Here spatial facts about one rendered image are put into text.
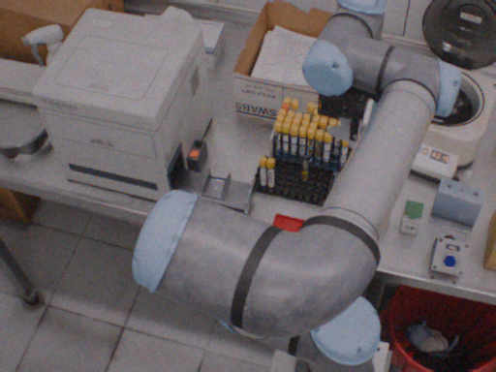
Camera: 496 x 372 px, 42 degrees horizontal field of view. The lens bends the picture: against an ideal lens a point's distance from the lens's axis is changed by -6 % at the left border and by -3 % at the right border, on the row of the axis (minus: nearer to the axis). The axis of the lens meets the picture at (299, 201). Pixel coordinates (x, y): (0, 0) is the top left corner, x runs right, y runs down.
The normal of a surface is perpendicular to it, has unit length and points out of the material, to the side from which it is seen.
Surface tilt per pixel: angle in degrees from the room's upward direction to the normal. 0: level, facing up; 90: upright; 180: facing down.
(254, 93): 87
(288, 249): 15
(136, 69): 0
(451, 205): 90
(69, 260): 0
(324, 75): 90
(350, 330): 8
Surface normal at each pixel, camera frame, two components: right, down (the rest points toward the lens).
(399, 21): -0.25, 0.80
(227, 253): -0.08, -0.36
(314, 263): 0.30, -0.46
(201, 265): -0.19, -0.09
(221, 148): 0.03, -0.57
